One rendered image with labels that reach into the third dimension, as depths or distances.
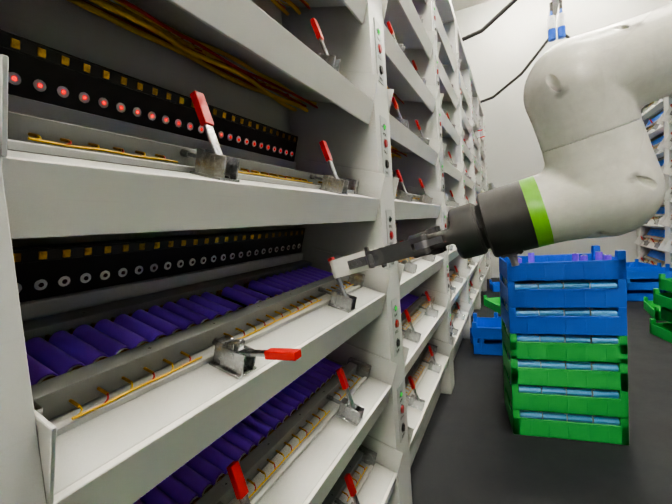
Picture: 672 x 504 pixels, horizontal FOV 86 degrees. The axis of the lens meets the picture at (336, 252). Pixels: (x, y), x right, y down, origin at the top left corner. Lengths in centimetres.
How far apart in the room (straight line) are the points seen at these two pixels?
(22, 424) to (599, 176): 53
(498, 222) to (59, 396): 47
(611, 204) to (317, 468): 49
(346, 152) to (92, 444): 64
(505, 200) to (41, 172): 45
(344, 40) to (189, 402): 71
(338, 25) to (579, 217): 59
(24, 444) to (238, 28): 39
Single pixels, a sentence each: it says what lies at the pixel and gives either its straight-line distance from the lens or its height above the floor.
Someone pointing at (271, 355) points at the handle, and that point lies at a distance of 36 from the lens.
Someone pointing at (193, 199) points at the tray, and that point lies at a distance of 33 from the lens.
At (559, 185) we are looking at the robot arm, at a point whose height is 71.
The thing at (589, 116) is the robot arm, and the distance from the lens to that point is 50.
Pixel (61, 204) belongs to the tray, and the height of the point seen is 71.
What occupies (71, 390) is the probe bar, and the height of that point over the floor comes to 58.
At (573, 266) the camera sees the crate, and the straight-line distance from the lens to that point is 124.
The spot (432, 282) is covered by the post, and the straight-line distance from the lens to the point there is 145.
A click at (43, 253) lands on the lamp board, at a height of 68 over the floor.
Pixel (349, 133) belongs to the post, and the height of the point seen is 87.
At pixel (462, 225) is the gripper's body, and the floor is 67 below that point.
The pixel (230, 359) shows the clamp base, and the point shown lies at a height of 56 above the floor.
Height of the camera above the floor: 68
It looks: 4 degrees down
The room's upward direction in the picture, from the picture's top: 4 degrees counter-clockwise
